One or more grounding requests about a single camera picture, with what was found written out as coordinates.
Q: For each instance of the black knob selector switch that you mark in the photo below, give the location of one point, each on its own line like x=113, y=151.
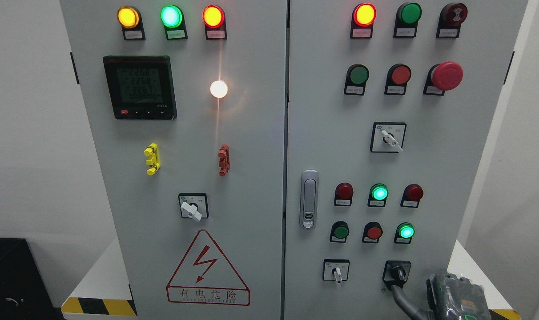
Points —
x=396, y=273

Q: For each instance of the red terminal connector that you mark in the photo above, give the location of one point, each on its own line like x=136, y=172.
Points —
x=223, y=163

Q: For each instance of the dark red light left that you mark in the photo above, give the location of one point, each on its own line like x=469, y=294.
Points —
x=343, y=195

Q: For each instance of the dark red light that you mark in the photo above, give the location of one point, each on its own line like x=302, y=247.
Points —
x=412, y=195
x=343, y=195

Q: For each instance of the white glowing indicator light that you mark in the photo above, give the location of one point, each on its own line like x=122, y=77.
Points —
x=219, y=89

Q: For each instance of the green push button lower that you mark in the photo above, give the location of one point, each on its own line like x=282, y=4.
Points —
x=339, y=232

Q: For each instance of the green push button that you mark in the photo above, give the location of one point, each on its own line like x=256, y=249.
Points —
x=339, y=232
x=355, y=82

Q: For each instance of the grey left cabinet door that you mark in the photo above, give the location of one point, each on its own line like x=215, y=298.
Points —
x=245, y=206

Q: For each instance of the grey cabinet door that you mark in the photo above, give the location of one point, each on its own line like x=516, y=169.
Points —
x=245, y=206
x=330, y=132

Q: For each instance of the lit green light middle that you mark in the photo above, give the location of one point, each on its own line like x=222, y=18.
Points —
x=378, y=195

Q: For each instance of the yellow terminal connector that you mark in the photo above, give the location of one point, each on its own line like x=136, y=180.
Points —
x=153, y=159

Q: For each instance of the green push button upper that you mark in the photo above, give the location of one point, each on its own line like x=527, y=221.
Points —
x=355, y=82

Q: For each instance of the red push button lower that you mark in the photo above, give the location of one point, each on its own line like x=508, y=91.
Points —
x=372, y=232

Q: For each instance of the red push button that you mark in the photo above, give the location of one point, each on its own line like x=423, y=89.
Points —
x=396, y=80
x=372, y=232

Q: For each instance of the red electrical warning sticker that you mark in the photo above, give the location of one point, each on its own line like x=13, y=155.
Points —
x=206, y=276

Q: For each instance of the grey right cabinet door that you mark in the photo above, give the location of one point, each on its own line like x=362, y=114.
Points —
x=330, y=132

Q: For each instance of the dark red light right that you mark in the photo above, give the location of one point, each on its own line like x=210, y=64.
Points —
x=412, y=195

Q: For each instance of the black digital power meter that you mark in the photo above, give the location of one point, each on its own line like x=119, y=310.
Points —
x=141, y=87

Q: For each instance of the lit green button lower right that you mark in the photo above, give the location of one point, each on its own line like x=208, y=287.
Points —
x=404, y=233

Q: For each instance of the red push button upper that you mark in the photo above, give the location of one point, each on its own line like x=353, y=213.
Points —
x=396, y=80

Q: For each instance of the red indicator light left door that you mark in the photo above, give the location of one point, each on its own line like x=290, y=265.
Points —
x=214, y=21

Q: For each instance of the red indicator light door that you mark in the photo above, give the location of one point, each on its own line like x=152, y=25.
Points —
x=214, y=21
x=362, y=21

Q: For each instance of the green indicator light top left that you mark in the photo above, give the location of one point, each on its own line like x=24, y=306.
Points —
x=174, y=22

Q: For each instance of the red indicator light right door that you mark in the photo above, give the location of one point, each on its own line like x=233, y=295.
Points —
x=362, y=21

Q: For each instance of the red emergency stop button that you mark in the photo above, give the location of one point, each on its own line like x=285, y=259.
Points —
x=443, y=77

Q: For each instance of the yellow indicator light top left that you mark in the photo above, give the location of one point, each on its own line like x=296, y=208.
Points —
x=131, y=23

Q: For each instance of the dark green indicator light top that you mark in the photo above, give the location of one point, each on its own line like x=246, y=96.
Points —
x=406, y=20

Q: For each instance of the white platform hazard stripe left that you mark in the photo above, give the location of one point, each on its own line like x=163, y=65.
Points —
x=107, y=278

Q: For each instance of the white platform hazard stripe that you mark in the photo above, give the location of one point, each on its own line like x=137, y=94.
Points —
x=462, y=265
x=107, y=278

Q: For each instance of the white platform hazard stripe right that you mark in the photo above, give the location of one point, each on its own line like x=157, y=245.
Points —
x=462, y=265

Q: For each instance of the dark red buzzer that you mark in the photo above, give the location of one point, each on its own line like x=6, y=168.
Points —
x=451, y=18

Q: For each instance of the black box lower left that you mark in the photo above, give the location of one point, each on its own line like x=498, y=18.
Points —
x=22, y=292

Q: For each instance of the silver door lock handle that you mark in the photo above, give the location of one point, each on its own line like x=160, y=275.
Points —
x=308, y=198

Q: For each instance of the white selector switch left door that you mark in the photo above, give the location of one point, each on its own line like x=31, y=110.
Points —
x=193, y=206

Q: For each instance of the white selector switch upper right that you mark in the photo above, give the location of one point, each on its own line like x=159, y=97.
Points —
x=388, y=137

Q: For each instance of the white selector switch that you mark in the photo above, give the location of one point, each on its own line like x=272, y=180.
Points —
x=388, y=137
x=336, y=270

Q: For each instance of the white selector switch lower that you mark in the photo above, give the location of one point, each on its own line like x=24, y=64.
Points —
x=336, y=270

